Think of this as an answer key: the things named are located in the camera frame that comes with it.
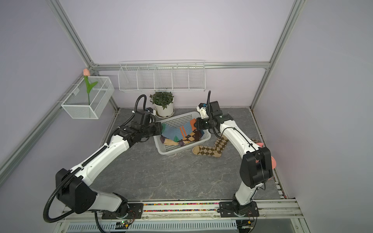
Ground white mesh wall box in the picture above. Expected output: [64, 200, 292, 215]
[61, 76, 114, 119]

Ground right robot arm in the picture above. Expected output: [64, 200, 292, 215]
[194, 91, 273, 218]

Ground pink artificial tulip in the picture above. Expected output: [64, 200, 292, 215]
[83, 69, 98, 105]

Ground potted green plant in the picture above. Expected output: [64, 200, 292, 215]
[150, 92, 174, 118]

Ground dark brown argyle sock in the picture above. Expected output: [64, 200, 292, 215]
[160, 136, 185, 147]
[178, 130, 204, 146]

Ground pink watering can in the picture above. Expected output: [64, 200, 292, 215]
[256, 142, 277, 169]

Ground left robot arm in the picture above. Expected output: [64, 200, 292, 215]
[43, 94, 162, 223]

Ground white wire wall shelf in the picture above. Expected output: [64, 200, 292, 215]
[118, 60, 206, 92]

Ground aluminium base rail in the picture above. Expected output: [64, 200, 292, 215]
[58, 198, 304, 223]

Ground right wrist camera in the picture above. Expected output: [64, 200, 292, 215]
[197, 103, 209, 119]

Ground tan argyle sock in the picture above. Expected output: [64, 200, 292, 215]
[192, 136, 229, 158]

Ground white plastic perforated basket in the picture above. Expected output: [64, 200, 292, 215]
[154, 112, 211, 155]

